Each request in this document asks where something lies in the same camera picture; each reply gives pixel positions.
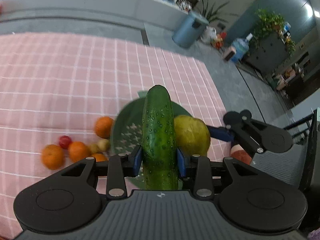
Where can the water bottle jug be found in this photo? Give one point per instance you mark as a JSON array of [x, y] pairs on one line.
[[241, 46]]

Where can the orange front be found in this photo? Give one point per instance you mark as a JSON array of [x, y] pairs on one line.
[[99, 157]]

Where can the orange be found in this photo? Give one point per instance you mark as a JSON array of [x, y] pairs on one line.
[[77, 151], [103, 127], [99, 157], [53, 157]]

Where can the blue-grey trash bin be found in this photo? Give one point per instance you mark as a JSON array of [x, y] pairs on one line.
[[190, 30]]

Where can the red cherry tomato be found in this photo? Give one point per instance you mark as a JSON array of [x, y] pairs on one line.
[[64, 142]]

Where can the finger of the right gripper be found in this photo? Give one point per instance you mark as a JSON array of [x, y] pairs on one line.
[[220, 133]]

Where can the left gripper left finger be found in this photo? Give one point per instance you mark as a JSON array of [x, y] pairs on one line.
[[119, 167]]

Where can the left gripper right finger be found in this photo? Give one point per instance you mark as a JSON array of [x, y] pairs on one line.
[[196, 175]]

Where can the yellow-green mango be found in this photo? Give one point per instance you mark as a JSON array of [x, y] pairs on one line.
[[192, 135]]

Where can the potted green plant right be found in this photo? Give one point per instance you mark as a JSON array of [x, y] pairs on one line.
[[213, 13]]

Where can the pink checkered tablecloth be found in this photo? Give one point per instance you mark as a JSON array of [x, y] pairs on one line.
[[60, 84]]

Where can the red apple behind bowl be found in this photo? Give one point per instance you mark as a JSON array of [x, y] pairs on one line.
[[242, 156]]

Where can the marble tv console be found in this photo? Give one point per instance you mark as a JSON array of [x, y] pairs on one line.
[[156, 12]]

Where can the green colander bowl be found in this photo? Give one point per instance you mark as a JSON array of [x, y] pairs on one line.
[[127, 130]]

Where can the brown longan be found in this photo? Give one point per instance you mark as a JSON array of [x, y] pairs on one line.
[[94, 148], [103, 145]]

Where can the dark cabinet with plants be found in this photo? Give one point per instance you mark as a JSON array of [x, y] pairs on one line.
[[271, 44]]

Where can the green cucumber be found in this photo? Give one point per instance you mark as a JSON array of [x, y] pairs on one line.
[[158, 141]]

